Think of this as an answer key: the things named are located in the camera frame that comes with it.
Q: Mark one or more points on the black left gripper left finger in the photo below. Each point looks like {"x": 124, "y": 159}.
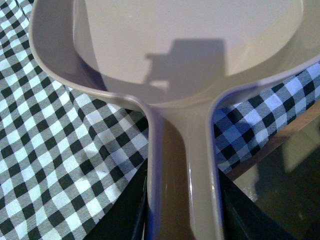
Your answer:
{"x": 125, "y": 219}

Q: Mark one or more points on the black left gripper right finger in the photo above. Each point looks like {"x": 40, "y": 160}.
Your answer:
{"x": 242, "y": 218}

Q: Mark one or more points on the beige plastic dustpan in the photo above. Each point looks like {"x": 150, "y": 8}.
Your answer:
{"x": 177, "y": 61}

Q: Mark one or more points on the black white checkered cloth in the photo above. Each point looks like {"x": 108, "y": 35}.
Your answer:
{"x": 66, "y": 156}

